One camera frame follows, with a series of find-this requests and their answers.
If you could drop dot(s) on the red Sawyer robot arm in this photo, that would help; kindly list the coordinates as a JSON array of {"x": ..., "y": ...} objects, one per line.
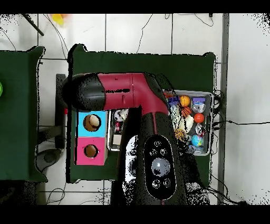
[{"x": 126, "y": 90}]

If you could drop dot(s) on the wooden box with three holes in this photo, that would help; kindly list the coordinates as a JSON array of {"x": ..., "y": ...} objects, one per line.
[{"x": 84, "y": 148}]

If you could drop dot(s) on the shallow mesh bin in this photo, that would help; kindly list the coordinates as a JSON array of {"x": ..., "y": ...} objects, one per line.
[{"x": 207, "y": 126}]

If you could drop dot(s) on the brown teddy bear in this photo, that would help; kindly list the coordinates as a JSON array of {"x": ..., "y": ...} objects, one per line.
[{"x": 179, "y": 134}]

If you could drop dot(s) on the small basketball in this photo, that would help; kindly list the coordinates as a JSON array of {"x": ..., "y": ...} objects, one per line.
[{"x": 184, "y": 101}]

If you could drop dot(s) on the tiger plush toy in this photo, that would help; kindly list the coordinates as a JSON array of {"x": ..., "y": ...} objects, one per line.
[{"x": 186, "y": 112}]

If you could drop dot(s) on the orange ball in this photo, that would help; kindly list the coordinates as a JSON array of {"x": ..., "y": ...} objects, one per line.
[{"x": 199, "y": 118}]

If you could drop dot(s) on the small globe ball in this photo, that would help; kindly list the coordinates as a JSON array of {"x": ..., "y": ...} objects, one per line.
[{"x": 197, "y": 140}]

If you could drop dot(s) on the black upright panel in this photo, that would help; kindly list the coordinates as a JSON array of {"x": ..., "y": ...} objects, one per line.
[{"x": 60, "y": 131}]

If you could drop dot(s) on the grey round base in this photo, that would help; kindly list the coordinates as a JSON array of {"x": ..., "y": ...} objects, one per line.
[{"x": 49, "y": 157}]

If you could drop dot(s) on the yellow object on floor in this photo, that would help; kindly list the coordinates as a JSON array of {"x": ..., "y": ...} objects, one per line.
[{"x": 57, "y": 19}]

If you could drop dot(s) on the dark green side tablecloth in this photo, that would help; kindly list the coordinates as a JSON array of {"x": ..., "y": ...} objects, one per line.
[{"x": 19, "y": 148}]

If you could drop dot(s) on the black rod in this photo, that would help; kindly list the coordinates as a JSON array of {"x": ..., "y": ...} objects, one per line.
[{"x": 33, "y": 25}]

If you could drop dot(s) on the green round object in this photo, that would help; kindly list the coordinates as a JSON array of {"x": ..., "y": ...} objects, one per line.
[{"x": 0, "y": 89}]

